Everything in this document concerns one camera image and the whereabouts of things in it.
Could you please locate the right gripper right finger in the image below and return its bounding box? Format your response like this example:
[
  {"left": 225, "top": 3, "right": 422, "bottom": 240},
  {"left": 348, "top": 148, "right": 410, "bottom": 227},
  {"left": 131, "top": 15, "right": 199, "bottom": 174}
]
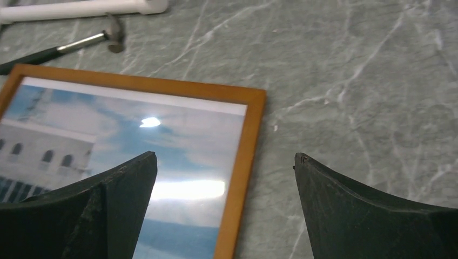
[{"left": 293, "top": 153, "right": 457, "bottom": 258}]

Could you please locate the building photo print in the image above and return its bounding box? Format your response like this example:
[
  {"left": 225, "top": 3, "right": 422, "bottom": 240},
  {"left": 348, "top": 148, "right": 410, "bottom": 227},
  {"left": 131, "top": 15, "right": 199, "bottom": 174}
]
[{"left": 1, "top": 77, "right": 247, "bottom": 258}]

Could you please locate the brown wooden picture frame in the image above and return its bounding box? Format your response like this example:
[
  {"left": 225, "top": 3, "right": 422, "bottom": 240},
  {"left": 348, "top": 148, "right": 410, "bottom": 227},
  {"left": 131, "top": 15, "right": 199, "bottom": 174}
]
[{"left": 1, "top": 65, "right": 266, "bottom": 258}]

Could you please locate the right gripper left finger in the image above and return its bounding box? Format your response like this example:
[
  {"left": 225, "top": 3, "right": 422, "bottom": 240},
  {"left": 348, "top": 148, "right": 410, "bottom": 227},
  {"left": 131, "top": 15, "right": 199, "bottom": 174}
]
[{"left": 1, "top": 151, "right": 158, "bottom": 258}]

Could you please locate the white pvc pipe stand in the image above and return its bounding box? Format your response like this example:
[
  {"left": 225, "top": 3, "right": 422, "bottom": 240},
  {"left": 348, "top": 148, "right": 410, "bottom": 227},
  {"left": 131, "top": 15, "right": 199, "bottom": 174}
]
[{"left": 1, "top": 0, "right": 169, "bottom": 24}]

